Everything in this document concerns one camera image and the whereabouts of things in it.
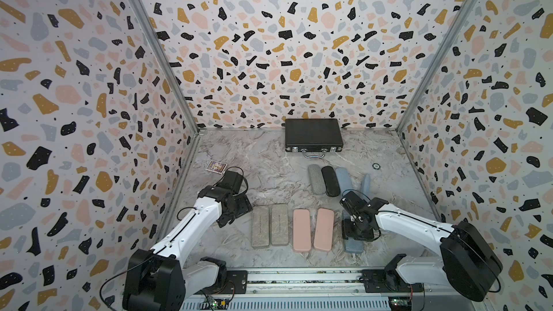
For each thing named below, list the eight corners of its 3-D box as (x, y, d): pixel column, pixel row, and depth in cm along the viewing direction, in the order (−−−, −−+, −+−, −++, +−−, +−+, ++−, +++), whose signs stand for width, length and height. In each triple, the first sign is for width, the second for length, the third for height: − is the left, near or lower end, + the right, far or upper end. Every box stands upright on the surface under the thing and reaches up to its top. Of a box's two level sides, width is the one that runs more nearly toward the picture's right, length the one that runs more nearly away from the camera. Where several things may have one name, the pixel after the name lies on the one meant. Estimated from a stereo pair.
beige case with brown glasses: (312, 196, 98) (313, 192, 95) (307, 169, 108) (307, 164, 105) (326, 195, 98) (327, 191, 96) (319, 168, 108) (320, 163, 105)
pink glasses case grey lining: (292, 252, 81) (292, 250, 80) (292, 211, 92) (292, 209, 90) (311, 252, 81) (312, 250, 80) (309, 211, 92) (309, 209, 90)
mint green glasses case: (269, 246, 84) (269, 243, 81) (272, 208, 94) (271, 204, 91) (288, 246, 84) (288, 243, 81) (288, 208, 94) (288, 204, 91)
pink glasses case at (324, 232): (313, 248, 83) (313, 246, 81) (317, 210, 93) (317, 207, 91) (332, 252, 82) (333, 250, 80) (333, 212, 92) (334, 210, 90)
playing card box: (207, 170, 106) (205, 167, 104) (212, 162, 110) (211, 159, 108) (222, 174, 105) (221, 171, 103) (227, 166, 108) (226, 163, 106)
